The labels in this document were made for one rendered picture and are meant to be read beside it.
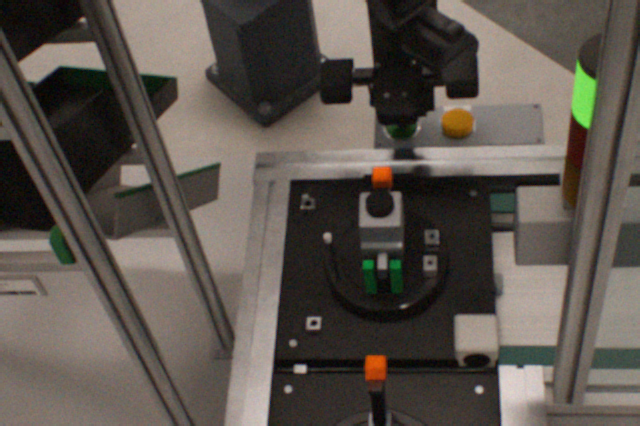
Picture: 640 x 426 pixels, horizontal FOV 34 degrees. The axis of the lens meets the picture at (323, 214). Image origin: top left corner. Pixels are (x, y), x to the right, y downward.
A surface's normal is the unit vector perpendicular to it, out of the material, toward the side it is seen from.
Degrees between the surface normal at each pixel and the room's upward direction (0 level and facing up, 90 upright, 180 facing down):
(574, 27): 0
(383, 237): 90
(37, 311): 0
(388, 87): 18
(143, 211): 90
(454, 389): 0
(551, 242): 90
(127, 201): 90
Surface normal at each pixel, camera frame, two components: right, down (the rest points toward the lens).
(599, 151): -0.06, 0.81
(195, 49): -0.11, -0.58
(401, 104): -0.15, -0.31
